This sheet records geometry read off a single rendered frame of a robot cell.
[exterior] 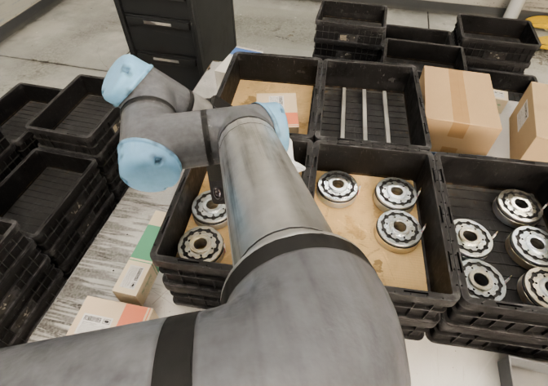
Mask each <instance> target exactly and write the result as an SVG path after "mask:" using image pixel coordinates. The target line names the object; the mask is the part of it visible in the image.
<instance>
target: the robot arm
mask: <svg viewBox="0 0 548 386"><path fill-rule="evenodd" d="M102 96H103V97H104V99H105V100H106V101H108V102H109V103H110V104H113V106H114V107H118V108H120V117H121V124H120V137H119V144H118V146H117V153H118V165H119V174H120V177H121V179H122V180H123V181H124V182H125V183H126V184H127V185H128V186H130V187H131V188H133V189H136V190H139V191H142V192H148V193H155V192H161V191H164V190H166V189H167V188H168V187H173V186H174V185H176V184H177V182H178V181H179V178H180V173H181V172H182V169H188V168H195V167H201V166H206V170H207V174H208V179H209V184H210V192H211V197H212V202H213V203H214V204H225V206H226V212H227V219H228V232H229V239H230V246H231V253H232V265H233V268H232V270H231V272H230V273H229V274H228V276H227V278H226V280H225V282H224V284H223V289H222V293H221V299H220V306H218V307H215V308H209V309H207V310H203V311H196V312H191V313H183V314H178V315H174V316H169V317H162V318H157V319H152V320H148V321H143V322H136V323H131V324H126V325H122V326H114V327H109V328H104V329H100V330H96V331H87V332H83V333H78V334H74V335H66V336H61V337H57V338H52V339H45V340H39V341H35V342H31V343H26V344H18V345H13V346H9V347H5V348H0V386H411V377H410V372H409V361H408V356H407V350H406V345H405V340H404V334H403V331H402V329H401V325H400V321H399V318H398V315H397V312H396V309H395V307H394V304H393V303H392V301H391V297H390V296H389V294H388V292H387V289H386V288H385V286H384V285H383V284H382V281H381V280H380V278H379V276H378V275H377V273H376V271H375V269H374V268H373V266H372V264H371V263H370V262H369V260H368V259H367V257H366V256H365V254H364V253H363V252H362V250H361V249H360V248H359V247H358V246H357V245H356V244H354V243H353V242H351V241H349V240H348V239H346V238H344V237H341V236H339V235H337V234H334V233H333V232H332V230H331V228H330V226H329V225H328V223H327V221H326V220H325V217H324V216H323V215H322V213H321V211H320V209H319V207H318V206H317V204H316V202H315V200H314V199H313V197H312V195H311V194H310V192H309V190H308V188H307V186H306V185H305V183H304V182H303V179H302V178H301V176H300V174H299V172H300V171H305V170H306V167H305V166H303V165H302V164H300V163H298V162H296V161H295V160H294V152H293V142H292V140H291V139H290V137H289V127H288V121H287V117H286V115H285V110H284V108H283V107H282V105H281V104H279V103H277V102H267V103H261V102H254V103H251V104H244V105H237V106H232V105H230V104H229V103H228V102H226V101H225V100H223V99H221V98H220V97H218V96H217V95H213V96H211V98H206V99H204V98H203V97H201V96H200V95H198V94H197V93H195V92H194V91H191V90H189V89H188V88H187V87H185V86H183V85H182V84H180V83H179V82H176V81H175V80H174V79H173V78H170V77H169V76H167V75H166V74H164V73H163V72H161V71H160V70H158V69H156V68H154V67H153V65H152V64H148V63H146V62H144V61H142V60H141V59H139V58H137V57H135V56H134V55H130V54H126V55H122V56H121V57H119V58H118V59H117V60H116V61H115V62H114V63H113V65H112V66H111V68H110V69H109V71H108V72H107V74H106V76H105V79H104V82H103V86H102Z"/></svg>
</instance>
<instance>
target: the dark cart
mask: <svg viewBox="0 0 548 386"><path fill-rule="evenodd" d="M113 1H114V4H115V7H116V9H117V13H118V16H119V20H120V22H121V25H122V29H123V32H124V34H125V38H126V42H127V45H128V47H129V50H130V54H131V55H134V56H135V57H137V58H139V59H141V60H142V61H144V62H146V63H148V64H152V65H153V67H154V68H156V69H158V70H160V71H161V72H163V73H164V74H166V75H167V76H169V77H170V78H173V79H174V80H175V81H176V82H179V83H180V84H182V85H183V86H185V87H187V88H188V89H189V90H191V91H193V89H194V88H195V86H196V85H197V84H198V82H199V81H200V79H201V77H202V76H203V74H204V73H205V71H206V70H207V69H208V67H209V66H210V64H211V62H212V61H213V60H217V61H224V60H225V59H226V57H227V56H228V55H229V54H230V53H231V52H232V51H233V50H234V48H235V47H236V29H235V19H234V8H233V0H113Z"/></svg>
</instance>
